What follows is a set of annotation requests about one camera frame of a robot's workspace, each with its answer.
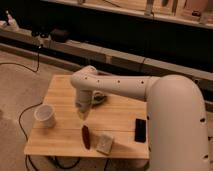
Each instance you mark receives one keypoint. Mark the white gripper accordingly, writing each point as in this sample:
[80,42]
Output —
[83,102]

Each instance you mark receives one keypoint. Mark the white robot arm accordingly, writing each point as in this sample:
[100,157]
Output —
[177,126]

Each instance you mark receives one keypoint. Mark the white sponge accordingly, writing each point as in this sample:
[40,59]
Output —
[105,144]

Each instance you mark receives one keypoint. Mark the wooden table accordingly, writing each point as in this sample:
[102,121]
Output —
[115,117]

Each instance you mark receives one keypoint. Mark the white cup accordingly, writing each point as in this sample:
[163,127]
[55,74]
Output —
[45,115]

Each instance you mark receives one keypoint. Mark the black rectangular block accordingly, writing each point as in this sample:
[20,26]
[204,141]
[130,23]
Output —
[140,130]

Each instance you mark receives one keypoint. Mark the black box on ledge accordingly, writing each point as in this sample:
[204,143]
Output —
[59,35]

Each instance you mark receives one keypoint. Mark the white spray bottle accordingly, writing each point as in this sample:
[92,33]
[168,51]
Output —
[12,22]

